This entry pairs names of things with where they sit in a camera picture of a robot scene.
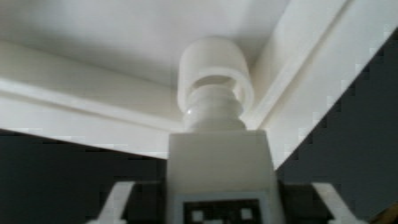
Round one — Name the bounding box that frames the white U-shaped fence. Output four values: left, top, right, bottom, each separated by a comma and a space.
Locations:
253, 0, 398, 164

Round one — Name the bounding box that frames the white square tabletop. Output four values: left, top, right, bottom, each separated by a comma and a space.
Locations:
0, 0, 349, 157

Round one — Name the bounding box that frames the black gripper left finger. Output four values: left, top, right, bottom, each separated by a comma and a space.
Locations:
86, 181, 157, 224

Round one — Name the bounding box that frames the white table leg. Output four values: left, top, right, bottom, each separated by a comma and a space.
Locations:
166, 76, 285, 224

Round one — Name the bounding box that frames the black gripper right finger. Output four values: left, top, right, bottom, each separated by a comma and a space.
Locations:
278, 182, 367, 224

